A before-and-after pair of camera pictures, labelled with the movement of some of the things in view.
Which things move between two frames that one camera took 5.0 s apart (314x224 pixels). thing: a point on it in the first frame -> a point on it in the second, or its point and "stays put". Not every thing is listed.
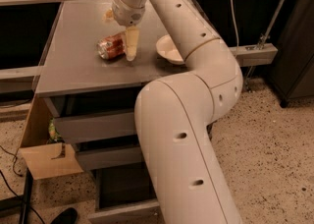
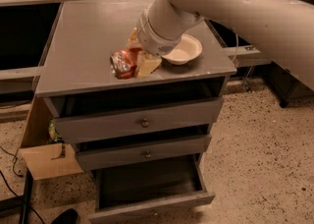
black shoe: [67, 216] stays put
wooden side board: [44, 158] stays put
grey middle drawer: [104, 157] stays put
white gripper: [127, 15] -> [151, 40]
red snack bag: [111, 46] -> [123, 62]
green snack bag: [54, 135] stays put
